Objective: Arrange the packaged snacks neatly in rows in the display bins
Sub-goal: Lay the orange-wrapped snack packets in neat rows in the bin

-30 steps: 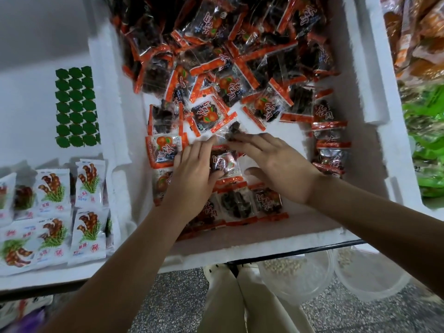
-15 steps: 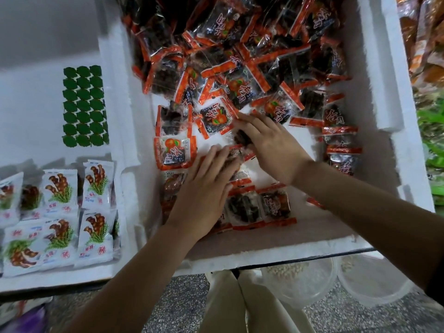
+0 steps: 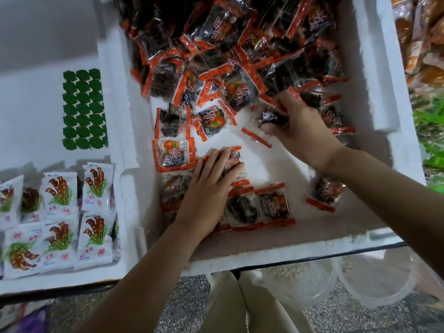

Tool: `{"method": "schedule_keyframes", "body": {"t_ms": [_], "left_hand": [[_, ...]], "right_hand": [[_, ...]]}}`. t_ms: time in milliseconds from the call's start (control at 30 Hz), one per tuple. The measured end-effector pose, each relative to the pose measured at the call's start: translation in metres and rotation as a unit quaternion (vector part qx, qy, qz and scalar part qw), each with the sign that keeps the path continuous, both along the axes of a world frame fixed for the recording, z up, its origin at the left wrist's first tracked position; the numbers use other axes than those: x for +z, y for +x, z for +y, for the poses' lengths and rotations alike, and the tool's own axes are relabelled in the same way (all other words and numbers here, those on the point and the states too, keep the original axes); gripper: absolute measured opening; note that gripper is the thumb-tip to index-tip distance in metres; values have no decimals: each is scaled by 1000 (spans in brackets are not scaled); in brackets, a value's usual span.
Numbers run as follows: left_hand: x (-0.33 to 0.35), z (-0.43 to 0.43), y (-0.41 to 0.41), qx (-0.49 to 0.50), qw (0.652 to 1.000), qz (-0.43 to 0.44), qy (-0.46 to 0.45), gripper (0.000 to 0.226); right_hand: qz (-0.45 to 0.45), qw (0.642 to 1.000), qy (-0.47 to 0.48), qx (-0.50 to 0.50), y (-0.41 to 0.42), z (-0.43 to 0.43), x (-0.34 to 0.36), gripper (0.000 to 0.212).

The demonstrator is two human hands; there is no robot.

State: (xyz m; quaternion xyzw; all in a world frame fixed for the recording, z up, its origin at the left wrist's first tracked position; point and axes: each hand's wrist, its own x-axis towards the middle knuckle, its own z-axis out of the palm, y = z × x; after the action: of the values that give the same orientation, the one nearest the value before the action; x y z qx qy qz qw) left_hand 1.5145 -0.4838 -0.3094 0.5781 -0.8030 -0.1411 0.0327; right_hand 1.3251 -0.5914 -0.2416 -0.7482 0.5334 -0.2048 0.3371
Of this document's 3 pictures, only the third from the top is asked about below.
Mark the person's right hand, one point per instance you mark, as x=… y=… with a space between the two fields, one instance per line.
x=306 y=133

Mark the person's left hand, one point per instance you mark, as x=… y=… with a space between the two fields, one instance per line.
x=207 y=199

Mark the dark red snack packet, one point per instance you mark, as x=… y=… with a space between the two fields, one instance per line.
x=272 y=116

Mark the pile of green packets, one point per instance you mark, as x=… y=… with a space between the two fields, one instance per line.
x=430 y=135

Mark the pile of dark red packets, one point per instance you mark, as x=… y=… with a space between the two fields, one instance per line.
x=208 y=45

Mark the pile of brown packets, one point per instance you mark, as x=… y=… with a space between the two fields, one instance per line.
x=420 y=38

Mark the pile of white printed packets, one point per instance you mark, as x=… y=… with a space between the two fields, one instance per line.
x=59 y=236

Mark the person's right forearm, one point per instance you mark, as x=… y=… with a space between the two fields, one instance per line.
x=388 y=204

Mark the person's left forearm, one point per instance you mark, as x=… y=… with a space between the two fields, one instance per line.
x=142 y=287

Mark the person's beige trousers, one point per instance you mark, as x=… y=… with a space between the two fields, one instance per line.
x=229 y=308

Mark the clear round plastic tub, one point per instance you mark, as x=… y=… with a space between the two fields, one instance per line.
x=298 y=284

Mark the green leaf-pattern sheet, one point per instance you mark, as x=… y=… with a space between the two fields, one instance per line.
x=84 y=107

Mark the purple packet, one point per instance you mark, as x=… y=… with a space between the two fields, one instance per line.
x=31 y=321

